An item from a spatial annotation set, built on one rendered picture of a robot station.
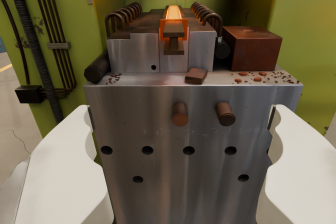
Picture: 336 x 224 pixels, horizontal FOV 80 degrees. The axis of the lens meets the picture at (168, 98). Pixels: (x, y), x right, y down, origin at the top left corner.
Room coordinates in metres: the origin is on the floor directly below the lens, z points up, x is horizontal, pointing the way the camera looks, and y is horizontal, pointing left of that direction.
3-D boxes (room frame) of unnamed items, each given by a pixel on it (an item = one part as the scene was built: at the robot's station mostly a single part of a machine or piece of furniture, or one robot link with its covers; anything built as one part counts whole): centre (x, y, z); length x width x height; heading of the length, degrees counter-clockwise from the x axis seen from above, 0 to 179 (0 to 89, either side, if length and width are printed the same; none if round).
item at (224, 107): (0.29, -0.10, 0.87); 0.04 x 0.03 x 0.03; 178
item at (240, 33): (0.43, -0.17, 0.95); 0.12 x 0.09 x 0.07; 178
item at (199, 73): (0.34, -0.05, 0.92); 0.04 x 0.03 x 0.01; 158
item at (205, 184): (0.59, -0.05, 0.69); 0.56 x 0.38 x 0.45; 178
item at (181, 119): (0.29, -0.02, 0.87); 0.04 x 0.03 x 0.03; 178
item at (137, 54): (0.58, 0.01, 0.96); 0.42 x 0.20 x 0.09; 178
